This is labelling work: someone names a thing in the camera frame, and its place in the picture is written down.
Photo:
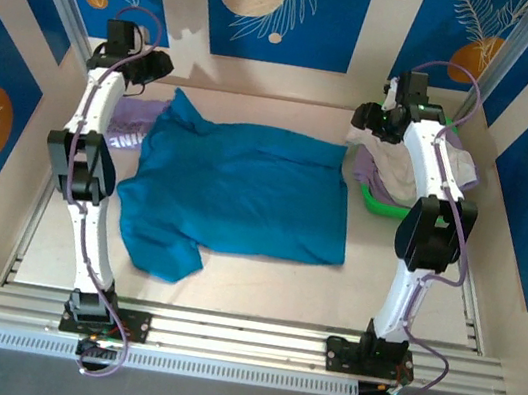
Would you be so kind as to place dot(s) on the aluminium extrusion base beam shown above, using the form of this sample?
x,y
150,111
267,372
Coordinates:
x,y
240,338

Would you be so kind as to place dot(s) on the aluminium side rail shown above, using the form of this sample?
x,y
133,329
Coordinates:
x,y
26,239
470,313

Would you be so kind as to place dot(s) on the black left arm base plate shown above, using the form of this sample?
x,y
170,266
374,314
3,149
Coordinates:
x,y
136,325

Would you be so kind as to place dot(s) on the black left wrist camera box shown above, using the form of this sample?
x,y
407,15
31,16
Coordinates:
x,y
121,34

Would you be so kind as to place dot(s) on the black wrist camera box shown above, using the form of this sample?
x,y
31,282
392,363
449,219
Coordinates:
x,y
413,85
121,34

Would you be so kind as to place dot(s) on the lavender t-shirt with dark print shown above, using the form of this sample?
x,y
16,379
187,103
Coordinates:
x,y
130,119

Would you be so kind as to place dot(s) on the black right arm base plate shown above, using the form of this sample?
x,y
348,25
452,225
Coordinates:
x,y
339,354

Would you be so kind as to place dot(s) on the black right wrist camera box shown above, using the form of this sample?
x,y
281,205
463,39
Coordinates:
x,y
413,85

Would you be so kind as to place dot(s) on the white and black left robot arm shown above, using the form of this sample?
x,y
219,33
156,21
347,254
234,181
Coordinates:
x,y
85,238

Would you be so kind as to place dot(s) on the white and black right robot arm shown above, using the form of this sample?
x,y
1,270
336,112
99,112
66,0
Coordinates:
x,y
403,292

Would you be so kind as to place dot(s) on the green plastic laundry basket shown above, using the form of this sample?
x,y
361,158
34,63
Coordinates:
x,y
384,207

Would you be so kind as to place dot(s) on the teal blue t-shirt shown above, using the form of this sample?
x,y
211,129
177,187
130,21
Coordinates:
x,y
245,189

